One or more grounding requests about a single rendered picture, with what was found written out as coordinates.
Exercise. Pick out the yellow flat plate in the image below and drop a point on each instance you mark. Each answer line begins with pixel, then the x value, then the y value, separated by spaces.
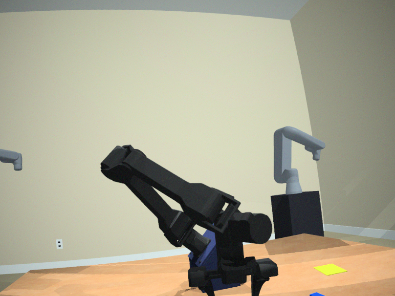
pixel 330 269

